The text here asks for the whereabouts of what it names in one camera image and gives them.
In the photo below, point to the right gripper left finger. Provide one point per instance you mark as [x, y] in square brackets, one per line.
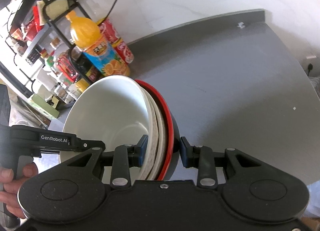
[125, 163]

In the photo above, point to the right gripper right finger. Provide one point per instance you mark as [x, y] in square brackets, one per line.
[207, 161]

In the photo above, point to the red black bowl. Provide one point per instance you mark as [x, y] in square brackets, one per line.
[171, 155]

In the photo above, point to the beige rimmed bowl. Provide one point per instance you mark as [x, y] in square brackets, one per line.
[155, 150]

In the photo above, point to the white ceramic bowl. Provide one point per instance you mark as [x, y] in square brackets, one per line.
[114, 110]

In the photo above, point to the black metal kitchen rack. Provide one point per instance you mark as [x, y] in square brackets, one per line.
[15, 19]

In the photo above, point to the person left hand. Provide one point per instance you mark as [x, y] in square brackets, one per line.
[12, 186]

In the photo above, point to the green tissue box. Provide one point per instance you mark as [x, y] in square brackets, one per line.
[43, 107]

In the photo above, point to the dark soy sauce bottle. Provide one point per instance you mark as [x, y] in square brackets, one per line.
[83, 65]

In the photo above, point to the red cola can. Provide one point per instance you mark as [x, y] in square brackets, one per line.
[109, 31]

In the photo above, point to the orange juice bottle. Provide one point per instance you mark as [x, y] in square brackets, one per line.
[87, 37]

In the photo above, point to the white plastic clip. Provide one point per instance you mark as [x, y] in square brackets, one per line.
[241, 25]

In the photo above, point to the white wall socket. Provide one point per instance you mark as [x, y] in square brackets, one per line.
[309, 60]

